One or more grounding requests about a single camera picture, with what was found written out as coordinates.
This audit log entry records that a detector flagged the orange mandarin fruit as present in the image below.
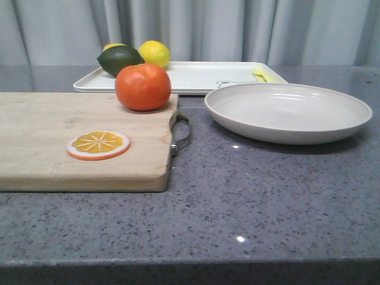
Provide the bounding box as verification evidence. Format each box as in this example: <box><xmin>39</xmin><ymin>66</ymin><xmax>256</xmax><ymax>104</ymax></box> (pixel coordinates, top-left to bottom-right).
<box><xmin>115</xmin><ymin>64</ymin><xmax>172</xmax><ymax>111</ymax></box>

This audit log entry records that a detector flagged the beige round plate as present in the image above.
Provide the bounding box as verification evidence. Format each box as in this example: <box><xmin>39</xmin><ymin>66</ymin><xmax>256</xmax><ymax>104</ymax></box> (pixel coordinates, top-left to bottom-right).
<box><xmin>204</xmin><ymin>83</ymin><xmax>373</xmax><ymax>145</ymax></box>

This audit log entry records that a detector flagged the white rectangular tray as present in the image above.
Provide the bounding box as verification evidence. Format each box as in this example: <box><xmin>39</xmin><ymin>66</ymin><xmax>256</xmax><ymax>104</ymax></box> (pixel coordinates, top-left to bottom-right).
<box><xmin>73</xmin><ymin>61</ymin><xmax>286</xmax><ymax>96</ymax></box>

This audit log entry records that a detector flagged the orange slice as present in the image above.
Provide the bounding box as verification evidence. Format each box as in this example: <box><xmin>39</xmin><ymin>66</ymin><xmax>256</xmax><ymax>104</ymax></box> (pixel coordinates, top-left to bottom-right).
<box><xmin>66</xmin><ymin>131</ymin><xmax>131</xmax><ymax>161</ymax></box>

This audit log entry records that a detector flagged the yellow lemon right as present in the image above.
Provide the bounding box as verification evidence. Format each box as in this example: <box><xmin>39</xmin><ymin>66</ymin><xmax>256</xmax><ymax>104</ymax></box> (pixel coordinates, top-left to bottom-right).
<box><xmin>138</xmin><ymin>40</ymin><xmax>170</xmax><ymax>68</ymax></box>

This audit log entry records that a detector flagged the yellow plastic fork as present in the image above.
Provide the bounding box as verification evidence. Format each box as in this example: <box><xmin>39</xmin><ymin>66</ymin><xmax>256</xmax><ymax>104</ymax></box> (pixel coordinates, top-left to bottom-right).
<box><xmin>252</xmin><ymin>67</ymin><xmax>272</xmax><ymax>83</ymax></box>

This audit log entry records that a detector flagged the yellow plastic knife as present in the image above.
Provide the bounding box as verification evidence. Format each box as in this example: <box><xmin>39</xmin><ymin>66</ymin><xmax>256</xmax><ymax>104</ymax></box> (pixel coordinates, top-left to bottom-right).
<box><xmin>254</xmin><ymin>71</ymin><xmax>282</xmax><ymax>83</ymax></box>

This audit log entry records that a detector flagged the dark green lime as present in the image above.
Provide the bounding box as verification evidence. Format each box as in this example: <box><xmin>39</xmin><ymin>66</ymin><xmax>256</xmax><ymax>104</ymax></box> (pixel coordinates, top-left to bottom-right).
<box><xmin>97</xmin><ymin>45</ymin><xmax>145</xmax><ymax>77</ymax></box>

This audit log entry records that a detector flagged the wooden cutting board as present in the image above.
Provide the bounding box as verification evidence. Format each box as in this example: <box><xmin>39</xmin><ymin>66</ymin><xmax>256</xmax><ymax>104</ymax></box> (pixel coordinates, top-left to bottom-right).
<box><xmin>1</xmin><ymin>92</ymin><xmax>178</xmax><ymax>192</ymax></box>

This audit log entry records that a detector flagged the grey curtain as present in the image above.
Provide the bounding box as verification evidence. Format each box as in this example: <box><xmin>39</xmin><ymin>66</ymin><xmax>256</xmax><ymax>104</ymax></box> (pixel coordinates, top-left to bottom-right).
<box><xmin>1</xmin><ymin>1</ymin><xmax>379</xmax><ymax>67</ymax></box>

